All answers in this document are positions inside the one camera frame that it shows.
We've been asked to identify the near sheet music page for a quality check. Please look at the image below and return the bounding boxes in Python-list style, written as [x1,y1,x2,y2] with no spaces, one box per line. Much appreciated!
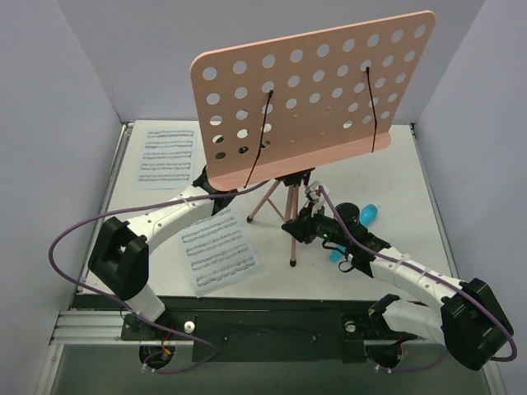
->
[179,207,263,297]

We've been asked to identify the pink perforated music stand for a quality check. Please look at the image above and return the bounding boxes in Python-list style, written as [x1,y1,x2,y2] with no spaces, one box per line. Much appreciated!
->
[189,9,437,267]

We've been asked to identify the sheet music page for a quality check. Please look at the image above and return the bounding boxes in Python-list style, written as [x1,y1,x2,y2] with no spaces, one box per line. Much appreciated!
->
[179,207,263,297]
[136,127,197,190]

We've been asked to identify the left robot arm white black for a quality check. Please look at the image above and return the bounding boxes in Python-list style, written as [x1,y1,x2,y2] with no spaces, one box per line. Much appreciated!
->
[88,170,238,339]

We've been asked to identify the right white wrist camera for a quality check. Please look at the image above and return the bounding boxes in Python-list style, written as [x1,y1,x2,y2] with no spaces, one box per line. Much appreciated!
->
[304,181,325,213]

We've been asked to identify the blue toy microphone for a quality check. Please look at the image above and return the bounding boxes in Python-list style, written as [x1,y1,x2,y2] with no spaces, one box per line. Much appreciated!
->
[325,202,378,263]

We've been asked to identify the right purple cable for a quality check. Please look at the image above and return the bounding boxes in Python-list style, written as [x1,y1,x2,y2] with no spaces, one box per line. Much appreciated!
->
[316,184,518,374]

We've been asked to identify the far sheet music page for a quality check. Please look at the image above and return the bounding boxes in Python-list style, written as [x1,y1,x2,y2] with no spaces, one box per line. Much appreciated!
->
[136,127,197,190]

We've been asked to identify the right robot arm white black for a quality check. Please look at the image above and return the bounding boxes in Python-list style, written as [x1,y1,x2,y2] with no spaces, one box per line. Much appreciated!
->
[282,203,518,370]

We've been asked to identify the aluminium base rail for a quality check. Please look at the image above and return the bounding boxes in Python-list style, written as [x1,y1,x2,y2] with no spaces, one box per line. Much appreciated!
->
[49,309,495,346]

